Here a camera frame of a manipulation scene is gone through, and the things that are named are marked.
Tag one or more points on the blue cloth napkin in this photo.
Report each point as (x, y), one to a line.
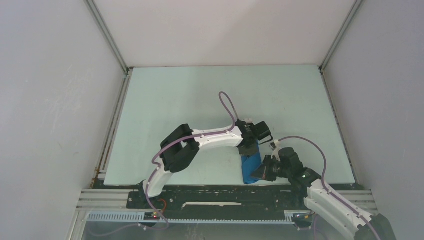
(249, 164)

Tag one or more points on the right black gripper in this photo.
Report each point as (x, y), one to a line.
(263, 172)

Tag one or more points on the small circuit board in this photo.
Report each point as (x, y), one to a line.
(151, 216)

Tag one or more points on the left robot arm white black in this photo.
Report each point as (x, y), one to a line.
(180, 148)

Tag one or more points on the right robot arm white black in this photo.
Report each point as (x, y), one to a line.
(351, 221)

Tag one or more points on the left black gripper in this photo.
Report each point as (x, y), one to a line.
(252, 150)

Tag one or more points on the aluminium frame rail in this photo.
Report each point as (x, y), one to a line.
(111, 207)

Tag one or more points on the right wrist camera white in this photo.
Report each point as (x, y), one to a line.
(275, 146)

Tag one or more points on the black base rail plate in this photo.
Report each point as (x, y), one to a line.
(258, 202)

